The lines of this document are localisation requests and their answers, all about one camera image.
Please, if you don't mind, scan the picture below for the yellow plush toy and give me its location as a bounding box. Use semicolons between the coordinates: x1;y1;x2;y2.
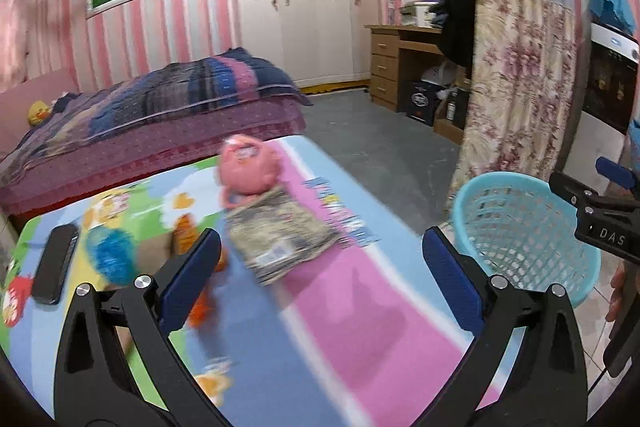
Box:
27;101;52;127

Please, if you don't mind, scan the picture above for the light blue mesh trash basket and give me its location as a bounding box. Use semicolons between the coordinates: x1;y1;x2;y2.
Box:
451;171;601;308

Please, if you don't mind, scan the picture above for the blue cloth on fridge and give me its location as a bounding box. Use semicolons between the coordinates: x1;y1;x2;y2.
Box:
589;0;637;36

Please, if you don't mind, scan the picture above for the blue plaid quilt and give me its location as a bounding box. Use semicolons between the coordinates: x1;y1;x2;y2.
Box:
1;48;311;188

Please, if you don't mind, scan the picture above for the pink cartoon mug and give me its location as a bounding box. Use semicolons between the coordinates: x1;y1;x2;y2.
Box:
218;134;282;210

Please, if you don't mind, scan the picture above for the floral beige curtain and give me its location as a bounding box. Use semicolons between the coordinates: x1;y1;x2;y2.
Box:
448;0;577;198

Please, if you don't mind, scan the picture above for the bed with purple sheet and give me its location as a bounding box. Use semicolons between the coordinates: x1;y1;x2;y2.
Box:
1;95;306;221

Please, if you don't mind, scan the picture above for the colourful cartoon table mat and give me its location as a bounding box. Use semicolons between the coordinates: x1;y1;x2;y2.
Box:
1;135;472;426

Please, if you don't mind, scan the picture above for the wooden desk with drawers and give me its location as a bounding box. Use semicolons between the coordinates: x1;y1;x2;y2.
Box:
368;25;470;145

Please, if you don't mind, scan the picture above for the black box under desk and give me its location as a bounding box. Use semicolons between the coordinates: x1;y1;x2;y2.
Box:
404;81;447;127

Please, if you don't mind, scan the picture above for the black phone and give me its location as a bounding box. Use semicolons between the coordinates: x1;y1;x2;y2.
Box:
32;223;79;306

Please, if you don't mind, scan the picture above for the patterned paper packet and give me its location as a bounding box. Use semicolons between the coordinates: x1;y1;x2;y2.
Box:
226;185;341;285

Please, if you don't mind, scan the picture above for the orange crumpled wrapper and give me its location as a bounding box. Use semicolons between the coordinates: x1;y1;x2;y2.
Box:
168;213;228;329

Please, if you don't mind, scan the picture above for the white black fridge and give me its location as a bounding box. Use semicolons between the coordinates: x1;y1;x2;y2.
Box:
563;23;639;194

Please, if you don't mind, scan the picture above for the person's hand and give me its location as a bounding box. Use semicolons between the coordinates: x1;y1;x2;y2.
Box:
605;262;627;323

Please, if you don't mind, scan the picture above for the black hanging garment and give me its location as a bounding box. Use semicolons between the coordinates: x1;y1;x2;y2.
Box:
437;0;476;72

